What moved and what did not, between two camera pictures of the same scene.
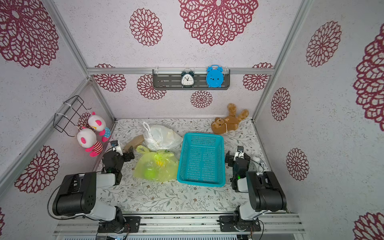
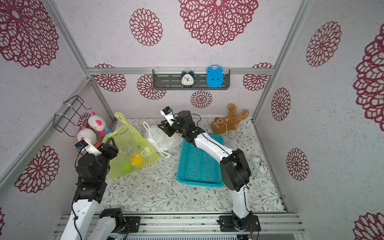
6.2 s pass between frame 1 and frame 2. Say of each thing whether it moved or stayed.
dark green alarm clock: stayed
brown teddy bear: stayed
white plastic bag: stayed
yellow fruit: moved
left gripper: moved
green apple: moved
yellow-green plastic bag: moved
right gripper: moved
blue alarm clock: stayed
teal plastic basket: stayed
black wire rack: stayed
